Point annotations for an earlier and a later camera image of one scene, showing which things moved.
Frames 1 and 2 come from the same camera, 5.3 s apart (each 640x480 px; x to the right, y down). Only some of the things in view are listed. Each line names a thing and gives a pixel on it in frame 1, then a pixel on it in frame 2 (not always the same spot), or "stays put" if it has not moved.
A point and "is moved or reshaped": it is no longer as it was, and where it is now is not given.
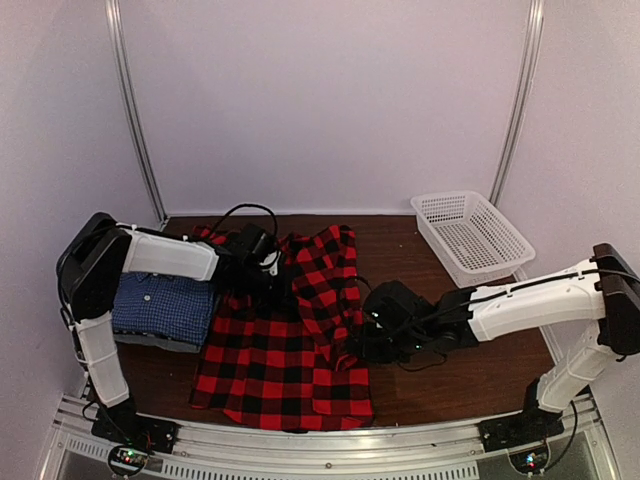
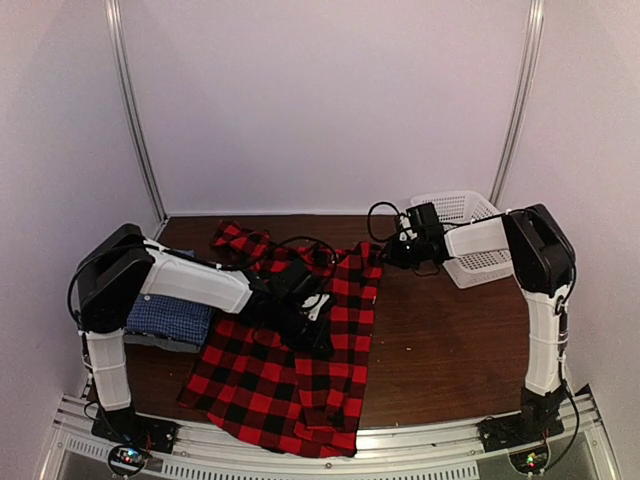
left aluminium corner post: [113, 10] stays put
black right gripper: [365, 348] → [394, 257]
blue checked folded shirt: [165, 307] stays put
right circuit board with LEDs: [530, 460] stays put
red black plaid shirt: [281, 363] is moved or reshaped
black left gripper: [279, 299] → [315, 340]
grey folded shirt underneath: [161, 343] stays put
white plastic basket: [478, 245] stays put
